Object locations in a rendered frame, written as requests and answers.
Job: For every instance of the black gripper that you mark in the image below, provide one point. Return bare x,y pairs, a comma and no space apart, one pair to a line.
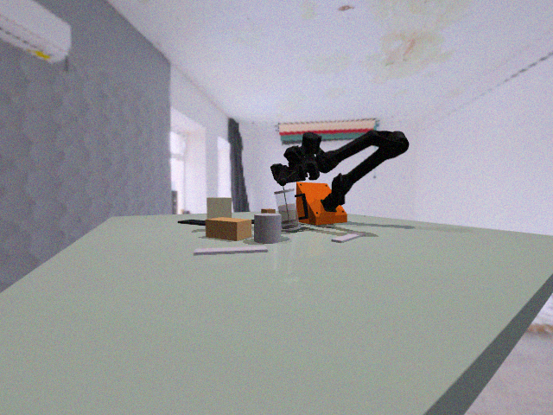
296,172

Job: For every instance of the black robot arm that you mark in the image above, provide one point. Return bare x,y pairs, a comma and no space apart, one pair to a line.
391,144

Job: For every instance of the grey cylinder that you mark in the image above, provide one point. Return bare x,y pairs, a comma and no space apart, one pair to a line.
267,228

